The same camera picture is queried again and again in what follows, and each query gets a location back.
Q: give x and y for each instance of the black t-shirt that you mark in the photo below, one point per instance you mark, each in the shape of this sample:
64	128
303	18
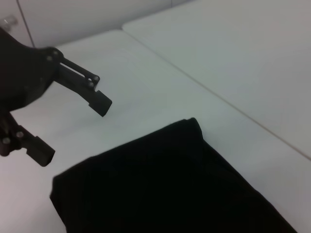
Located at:
158	184

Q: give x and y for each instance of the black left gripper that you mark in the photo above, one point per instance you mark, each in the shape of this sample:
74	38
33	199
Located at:
22	75

